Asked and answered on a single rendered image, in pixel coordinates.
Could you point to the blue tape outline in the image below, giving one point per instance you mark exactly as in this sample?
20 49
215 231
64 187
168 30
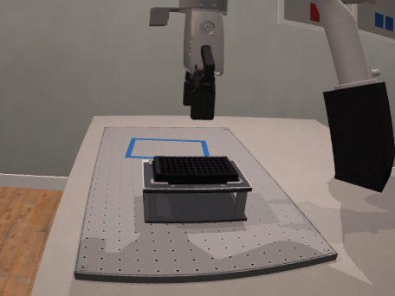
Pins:
130 147

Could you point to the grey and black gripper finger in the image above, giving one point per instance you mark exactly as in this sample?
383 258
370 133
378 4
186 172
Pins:
188 87
203 96

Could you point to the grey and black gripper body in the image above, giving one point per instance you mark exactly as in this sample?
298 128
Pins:
196 35

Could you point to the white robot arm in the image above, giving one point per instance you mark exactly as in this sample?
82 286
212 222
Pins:
341 29

